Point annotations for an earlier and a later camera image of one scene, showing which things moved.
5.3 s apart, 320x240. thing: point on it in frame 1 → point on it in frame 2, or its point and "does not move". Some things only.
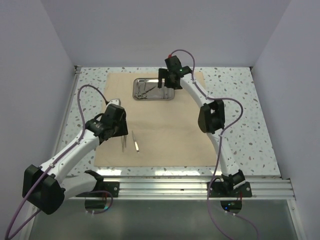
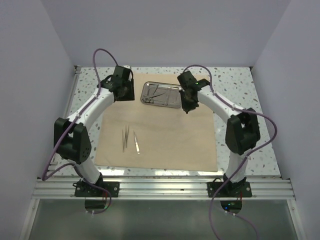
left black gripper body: (120, 128) → (129, 94)
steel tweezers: (135, 143) does not move
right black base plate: (217, 189) does not move
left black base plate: (102, 189) does not move
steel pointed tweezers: (123, 138) does not move
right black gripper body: (173, 85) → (187, 104)
